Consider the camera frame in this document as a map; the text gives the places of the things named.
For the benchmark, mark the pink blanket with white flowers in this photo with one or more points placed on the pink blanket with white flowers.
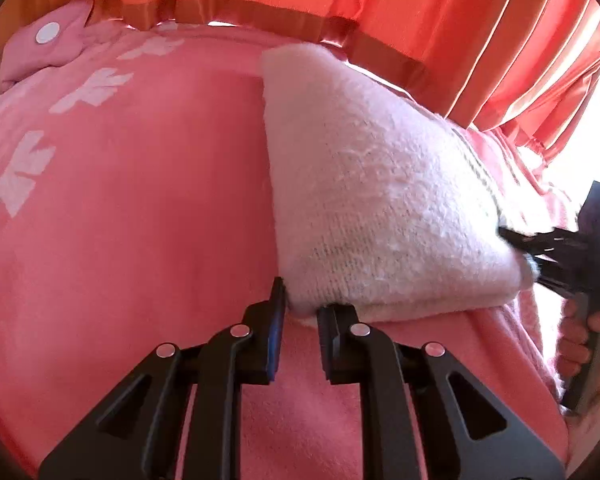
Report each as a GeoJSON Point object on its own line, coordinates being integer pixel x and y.
{"type": "Point", "coordinates": [130, 200]}

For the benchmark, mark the person's right hand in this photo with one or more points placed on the person's right hand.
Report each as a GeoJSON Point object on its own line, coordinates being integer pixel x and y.
{"type": "Point", "coordinates": [572, 345]}

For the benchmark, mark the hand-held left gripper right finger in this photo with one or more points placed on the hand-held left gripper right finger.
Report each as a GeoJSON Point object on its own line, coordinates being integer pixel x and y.
{"type": "Point", "coordinates": [328, 340]}

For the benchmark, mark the orange curtain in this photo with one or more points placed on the orange curtain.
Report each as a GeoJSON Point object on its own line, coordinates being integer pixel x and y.
{"type": "Point", "coordinates": [430, 10]}

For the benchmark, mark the pink cushion with white dot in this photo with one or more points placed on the pink cushion with white dot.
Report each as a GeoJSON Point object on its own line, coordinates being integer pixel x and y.
{"type": "Point", "coordinates": [45, 42]}

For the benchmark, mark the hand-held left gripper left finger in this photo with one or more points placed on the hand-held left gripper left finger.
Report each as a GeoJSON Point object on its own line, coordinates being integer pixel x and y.
{"type": "Point", "coordinates": [278, 322]}

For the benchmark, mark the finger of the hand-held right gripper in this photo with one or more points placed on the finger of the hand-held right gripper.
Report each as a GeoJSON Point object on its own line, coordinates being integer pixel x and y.
{"type": "Point", "coordinates": [555, 275]}
{"type": "Point", "coordinates": [540, 239]}

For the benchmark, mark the pink sweater with black hearts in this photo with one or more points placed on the pink sweater with black hearts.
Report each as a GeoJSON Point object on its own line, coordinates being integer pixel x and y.
{"type": "Point", "coordinates": [380, 185]}

